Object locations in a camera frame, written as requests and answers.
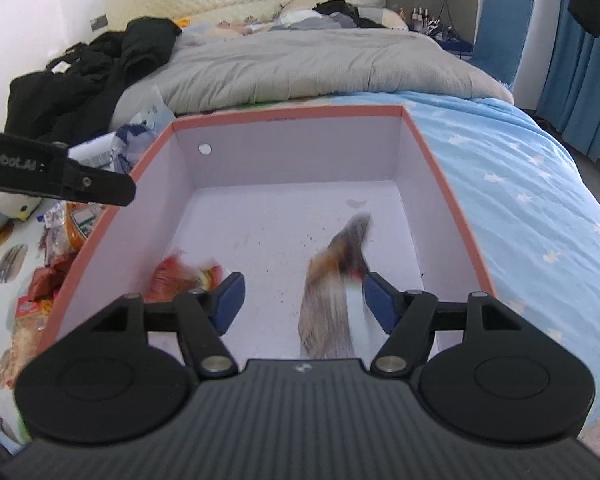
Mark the grey blue clothes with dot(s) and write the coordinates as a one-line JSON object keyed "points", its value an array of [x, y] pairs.
{"points": [[305, 22]]}

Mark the row of small bottles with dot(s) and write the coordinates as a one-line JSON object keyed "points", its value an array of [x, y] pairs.
{"points": [[420, 20]]}

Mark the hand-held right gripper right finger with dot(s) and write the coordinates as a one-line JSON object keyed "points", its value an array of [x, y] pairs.
{"points": [[377, 300]]}

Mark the blue white plush toy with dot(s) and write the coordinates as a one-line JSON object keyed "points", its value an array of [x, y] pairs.
{"points": [[10, 210]]}

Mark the green snack packet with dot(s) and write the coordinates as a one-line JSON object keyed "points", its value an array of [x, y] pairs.
{"points": [[85, 225]]}

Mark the pink cardboard box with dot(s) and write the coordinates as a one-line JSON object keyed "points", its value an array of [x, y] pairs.
{"points": [[290, 160]]}

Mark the clear plastic tissue bag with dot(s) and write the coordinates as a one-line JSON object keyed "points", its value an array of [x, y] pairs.
{"points": [[140, 130]]}

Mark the clear bread packet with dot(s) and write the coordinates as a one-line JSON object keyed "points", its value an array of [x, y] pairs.
{"points": [[30, 327]]}

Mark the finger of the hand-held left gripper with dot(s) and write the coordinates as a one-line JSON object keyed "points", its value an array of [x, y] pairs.
{"points": [[100, 185]]}

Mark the grey wall switch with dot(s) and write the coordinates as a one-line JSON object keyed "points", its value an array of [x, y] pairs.
{"points": [[100, 23]]}

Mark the red brown snack packet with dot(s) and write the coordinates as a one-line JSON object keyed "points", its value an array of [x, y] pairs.
{"points": [[47, 280]]}

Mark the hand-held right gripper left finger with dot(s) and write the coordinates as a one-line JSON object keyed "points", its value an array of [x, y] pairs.
{"points": [[230, 297]]}

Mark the yellow pillow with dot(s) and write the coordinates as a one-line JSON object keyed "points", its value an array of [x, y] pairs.
{"points": [[182, 22]]}

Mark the pile of snack packets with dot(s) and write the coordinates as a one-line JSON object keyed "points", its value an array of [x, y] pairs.
{"points": [[0, 310]]}

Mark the blue curtain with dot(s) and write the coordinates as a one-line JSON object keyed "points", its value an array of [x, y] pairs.
{"points": [[575, 90]]}

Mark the black jacket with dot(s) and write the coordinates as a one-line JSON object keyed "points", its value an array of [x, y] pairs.
{"points": [[80, 80]]}

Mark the grey duvet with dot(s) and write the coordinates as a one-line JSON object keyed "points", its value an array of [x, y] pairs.
{"points": [[305, 65]]}

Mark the blue chair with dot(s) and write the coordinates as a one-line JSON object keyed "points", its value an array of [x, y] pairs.
{"points": [[500, 30]]}

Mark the black garment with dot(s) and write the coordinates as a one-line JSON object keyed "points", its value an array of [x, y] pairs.
{"points": [[340, 10]]}

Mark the beige pillow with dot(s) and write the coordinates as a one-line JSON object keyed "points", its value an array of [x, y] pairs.
{"points": [[392, 17]]}

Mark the red orange snack packet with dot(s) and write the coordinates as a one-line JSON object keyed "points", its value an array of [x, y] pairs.
{"points": [[172, 280]]}

